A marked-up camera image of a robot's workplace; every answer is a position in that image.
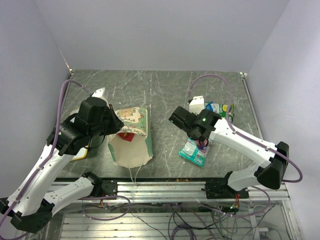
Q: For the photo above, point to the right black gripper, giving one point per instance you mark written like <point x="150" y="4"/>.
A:
<point x="197" y="114"/>

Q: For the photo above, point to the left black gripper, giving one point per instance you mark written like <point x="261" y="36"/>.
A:
<point x="116" y="123"/>

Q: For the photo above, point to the red snack packet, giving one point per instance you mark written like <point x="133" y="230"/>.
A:
<point x="126" y="136"/>

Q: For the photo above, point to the green paper bag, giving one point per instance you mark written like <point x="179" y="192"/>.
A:
<point x="132" y="146"/>

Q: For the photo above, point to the blue snack packet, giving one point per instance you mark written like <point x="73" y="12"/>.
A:
<point x="213" y="107"/>

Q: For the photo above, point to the teal white snack packet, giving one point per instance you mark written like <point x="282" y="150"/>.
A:
<point x="194" y="152"/>

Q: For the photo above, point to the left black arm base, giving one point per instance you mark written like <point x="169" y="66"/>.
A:
<point x="105" y="190"/>

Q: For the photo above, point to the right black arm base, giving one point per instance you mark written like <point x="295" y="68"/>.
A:
<point x="217" y="188"/>

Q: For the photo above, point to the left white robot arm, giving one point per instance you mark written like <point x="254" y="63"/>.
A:
<point x="31" y="206"/>

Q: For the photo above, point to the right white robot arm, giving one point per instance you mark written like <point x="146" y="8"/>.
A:
<point x="270" y="159"/>

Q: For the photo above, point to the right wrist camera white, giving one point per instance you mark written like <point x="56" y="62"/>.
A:
<point x="197" y="104"/>

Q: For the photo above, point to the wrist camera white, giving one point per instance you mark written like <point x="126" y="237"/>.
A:
<point x="197" y="104"/>
<point x="101" y="93"/>

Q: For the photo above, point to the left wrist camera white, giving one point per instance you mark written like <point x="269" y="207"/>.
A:
<point x="101" y="93"/>

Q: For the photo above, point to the small whiteboard yellow frame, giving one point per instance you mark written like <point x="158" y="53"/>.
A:
<point x="83" y="151"/>

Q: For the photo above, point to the aluminium rail frame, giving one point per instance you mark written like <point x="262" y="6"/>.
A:
<point x="192" y="191"/>

